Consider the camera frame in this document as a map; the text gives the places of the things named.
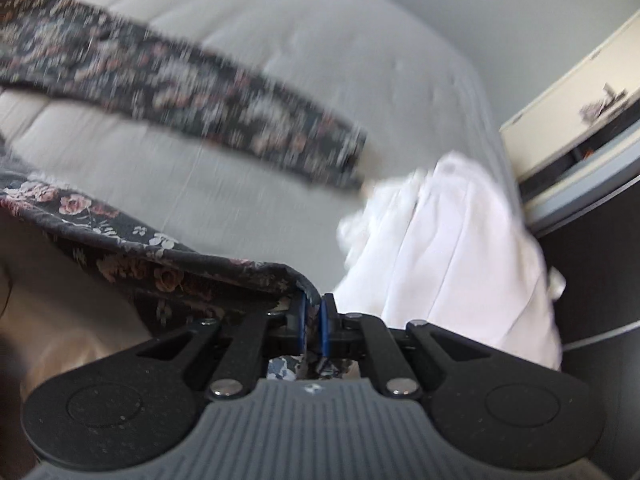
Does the dark floral garment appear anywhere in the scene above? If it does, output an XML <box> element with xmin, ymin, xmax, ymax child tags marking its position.
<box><xmin>0</xmin><ymin>0</ymin><xmax>371</xmax><ymax>384</ymax></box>

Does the dark bedside cabinet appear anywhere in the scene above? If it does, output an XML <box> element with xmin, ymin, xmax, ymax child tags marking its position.
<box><xmin>539</xmin><ymin>185</ymin><xmax>639</xmax><ymax>479</ymax></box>

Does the grey bed sheet mattress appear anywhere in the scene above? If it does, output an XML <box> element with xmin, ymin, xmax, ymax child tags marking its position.
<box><xmin>1</xmin><ymin>0</ymin><xmax>520</xmax><ymax>330</ymax></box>

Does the cream wardrobe door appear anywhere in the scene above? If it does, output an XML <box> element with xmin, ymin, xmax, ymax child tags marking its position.
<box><xmin>500</xmin><ymin>14</ymin><xmax>639</xmax><ymax>231</ymax></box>

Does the white crumpled garment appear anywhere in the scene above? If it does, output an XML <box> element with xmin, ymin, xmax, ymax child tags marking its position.
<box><xmin>333</xmin><ymin>152</ymin><xmax>562</xmax><ymax>370</ymax></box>

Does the small floral pouch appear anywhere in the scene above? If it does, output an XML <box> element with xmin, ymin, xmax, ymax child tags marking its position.
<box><xmin>579</xmin><ymin>100</ymin><xmax>606</xmax><ymax>124</ymax></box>

